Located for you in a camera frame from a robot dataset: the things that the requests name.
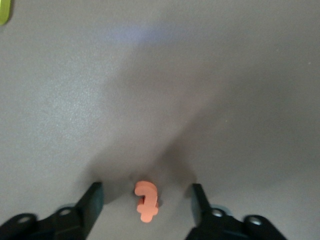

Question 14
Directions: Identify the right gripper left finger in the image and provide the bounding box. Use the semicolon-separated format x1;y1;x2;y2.
0;181;105;240

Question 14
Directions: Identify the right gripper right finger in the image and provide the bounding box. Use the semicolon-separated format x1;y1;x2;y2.
184;183;288;240

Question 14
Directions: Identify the orange foam letter r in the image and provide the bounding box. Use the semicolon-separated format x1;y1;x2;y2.
133;180;159;223

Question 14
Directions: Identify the yellow foam letter u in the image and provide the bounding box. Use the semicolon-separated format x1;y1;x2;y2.
0;0;13;26

